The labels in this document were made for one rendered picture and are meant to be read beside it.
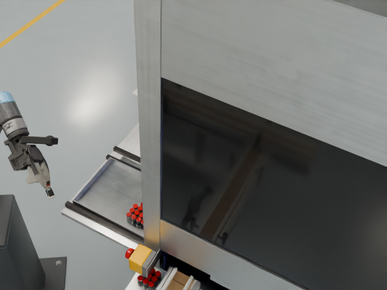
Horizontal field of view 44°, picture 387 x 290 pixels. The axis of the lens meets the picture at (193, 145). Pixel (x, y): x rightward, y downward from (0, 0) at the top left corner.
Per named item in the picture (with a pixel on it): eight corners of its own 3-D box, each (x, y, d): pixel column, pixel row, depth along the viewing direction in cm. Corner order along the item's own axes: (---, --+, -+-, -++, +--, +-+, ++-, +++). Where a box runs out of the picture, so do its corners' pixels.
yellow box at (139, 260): (157, 261, 168) (156, 251, 163) (146, 278, 164) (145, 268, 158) (139, 252, 170) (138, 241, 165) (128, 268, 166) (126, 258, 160)
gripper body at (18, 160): (27, 171, 165) (12, 141, 166) (46, 160, 163) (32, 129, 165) (14, 172, 157) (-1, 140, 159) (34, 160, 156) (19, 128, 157)
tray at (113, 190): (178, 194, 197) (178, 189, 195) (145, 242, 182) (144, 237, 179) (110, 161, 207) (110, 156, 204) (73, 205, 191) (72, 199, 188)
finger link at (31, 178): (34, 194, 159) (24, 170, 161) (49, 186, 158) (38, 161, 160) (29, 194, 156) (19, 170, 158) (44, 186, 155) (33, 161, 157)
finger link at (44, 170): (42, 192, 164) (30, 168, 164) (56, 184, 163) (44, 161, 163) (38, 194, 161) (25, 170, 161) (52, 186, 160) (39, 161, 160)
